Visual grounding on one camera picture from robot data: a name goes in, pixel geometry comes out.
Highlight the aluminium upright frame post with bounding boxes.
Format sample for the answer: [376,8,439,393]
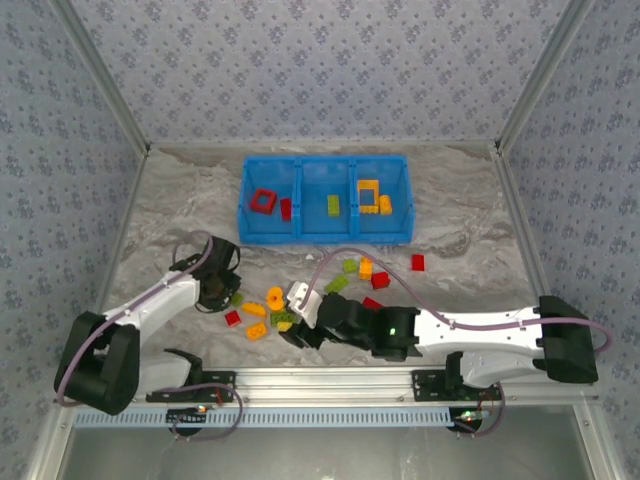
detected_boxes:
[49,0,154,154]
[495,0,597,151]

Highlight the thin aluminium table edge rail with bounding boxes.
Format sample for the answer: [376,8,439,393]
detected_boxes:
[148,141,499,150]

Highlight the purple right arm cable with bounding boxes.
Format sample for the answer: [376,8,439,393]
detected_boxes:
[298,246,614,438]

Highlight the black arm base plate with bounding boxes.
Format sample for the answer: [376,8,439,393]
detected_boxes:
[145,370,237,404]
[410,369,504,404]

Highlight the aluminium lower frame post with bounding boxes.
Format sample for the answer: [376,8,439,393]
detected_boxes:
[23,403,77,480]
[572,403,624,480]

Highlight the black controller board with LED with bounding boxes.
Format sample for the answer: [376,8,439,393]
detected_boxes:
[166,405,209,430]
[449,407,494,435]

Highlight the grey metal panel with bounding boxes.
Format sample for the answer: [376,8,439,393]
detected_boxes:
[54,427,601,480]

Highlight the blue three-compartment plastic bin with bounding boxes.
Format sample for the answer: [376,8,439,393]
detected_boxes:
[234,153,417,245]

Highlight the yellow lego window frame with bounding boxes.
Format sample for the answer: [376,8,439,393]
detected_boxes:
[356,179,382,215]

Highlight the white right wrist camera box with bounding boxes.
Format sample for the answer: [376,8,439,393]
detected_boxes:
[286,280,322,330]

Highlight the red square lego frame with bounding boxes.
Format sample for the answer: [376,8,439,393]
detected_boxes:
[249,188,279,216]

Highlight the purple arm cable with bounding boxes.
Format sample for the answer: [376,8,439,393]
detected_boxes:
[53,230,245,442]
[298,246,614,438]

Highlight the white slotted cable duct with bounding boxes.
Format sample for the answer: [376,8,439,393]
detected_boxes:
[73,406,455,430]

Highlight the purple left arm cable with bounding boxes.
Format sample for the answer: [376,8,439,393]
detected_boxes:
[53,230,245,442]

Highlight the yellow round lego piece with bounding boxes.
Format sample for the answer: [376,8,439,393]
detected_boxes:
[264,285,287,312]

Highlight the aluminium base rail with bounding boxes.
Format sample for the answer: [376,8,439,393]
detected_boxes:
[53,366,600,404]

